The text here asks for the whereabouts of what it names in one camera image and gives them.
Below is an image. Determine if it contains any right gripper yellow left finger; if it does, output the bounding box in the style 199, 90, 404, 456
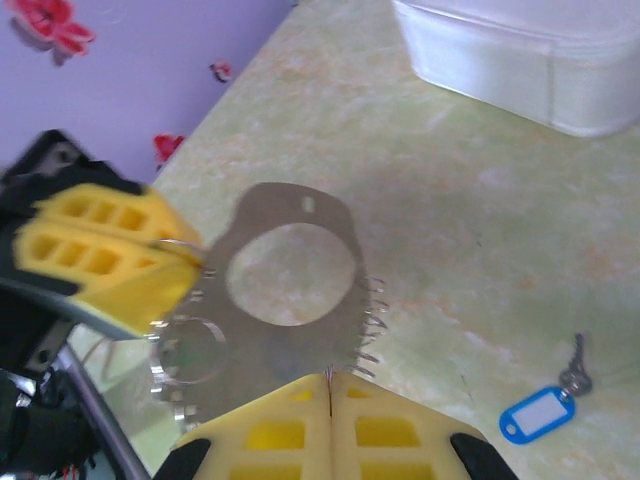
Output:
152, 372, 332, 480

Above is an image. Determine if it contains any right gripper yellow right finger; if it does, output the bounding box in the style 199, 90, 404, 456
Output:
330, 372, 521, 480

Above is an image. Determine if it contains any key with blue tag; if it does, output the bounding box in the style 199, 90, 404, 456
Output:
499, 332, 594, 446

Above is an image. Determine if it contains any white zip case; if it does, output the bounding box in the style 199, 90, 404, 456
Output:
392, 0, 640, 139

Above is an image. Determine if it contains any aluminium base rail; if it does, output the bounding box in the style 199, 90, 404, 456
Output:
54, 344, 151, 480

